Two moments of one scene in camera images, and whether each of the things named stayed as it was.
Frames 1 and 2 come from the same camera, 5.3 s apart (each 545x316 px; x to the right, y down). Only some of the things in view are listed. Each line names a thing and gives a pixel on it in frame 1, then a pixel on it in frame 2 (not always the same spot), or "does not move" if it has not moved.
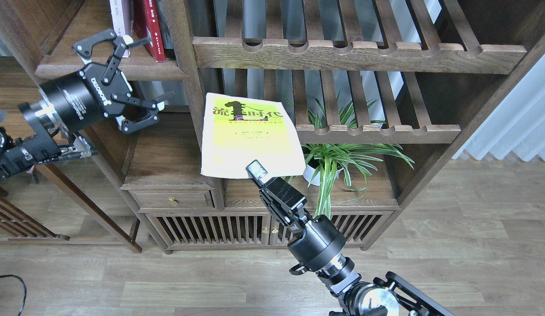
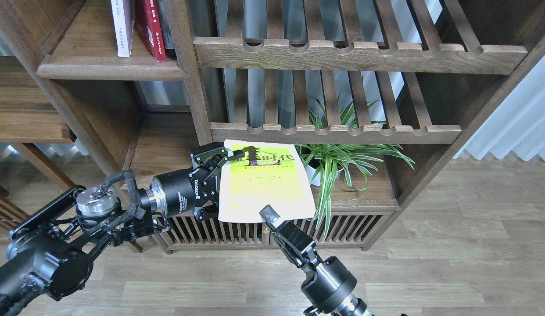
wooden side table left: [13, 79] does not move
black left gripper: [79, 99] -> [181, 191]
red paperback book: [147, 27] does not move
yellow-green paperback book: [238, 131] -> [270, 174]
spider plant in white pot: [323, 162] does not move
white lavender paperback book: [122, 13] does not move
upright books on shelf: [164, 24] does not move
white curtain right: [522, 123] does not move
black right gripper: [313, 242] -> [330, 283]
